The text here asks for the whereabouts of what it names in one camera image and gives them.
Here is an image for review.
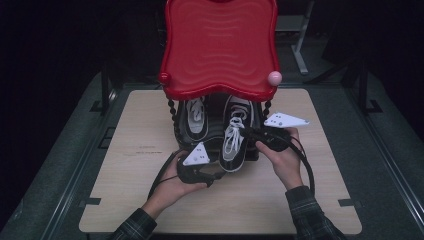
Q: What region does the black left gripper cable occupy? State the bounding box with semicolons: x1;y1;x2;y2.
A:
147;149;188;200

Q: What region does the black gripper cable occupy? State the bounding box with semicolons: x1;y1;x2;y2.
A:
285;132;316;197
147;149;188;200

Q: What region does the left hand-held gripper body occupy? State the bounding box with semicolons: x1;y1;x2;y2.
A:
176;141;214;185

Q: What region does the red and black shoe rack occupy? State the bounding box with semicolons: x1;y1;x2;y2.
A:
158;0;283;162

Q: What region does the black canvas sneaker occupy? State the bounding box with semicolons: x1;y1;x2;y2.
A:
182;95;211;141
217;94;257;174

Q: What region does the person's right hand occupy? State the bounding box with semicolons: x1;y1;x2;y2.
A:
255;127;306;192

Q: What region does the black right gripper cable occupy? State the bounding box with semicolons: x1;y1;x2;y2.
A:
285;132;316;197

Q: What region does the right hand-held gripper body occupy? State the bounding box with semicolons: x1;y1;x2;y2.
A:
256;111;310;153

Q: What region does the black metal post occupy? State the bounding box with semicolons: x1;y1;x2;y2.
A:
357;63;384;116
89;64;113;116

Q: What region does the person's left hand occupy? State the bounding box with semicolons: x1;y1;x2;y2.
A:
146;150;208;216

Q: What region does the grey metal stand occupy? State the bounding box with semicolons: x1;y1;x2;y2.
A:
275;0;316;76

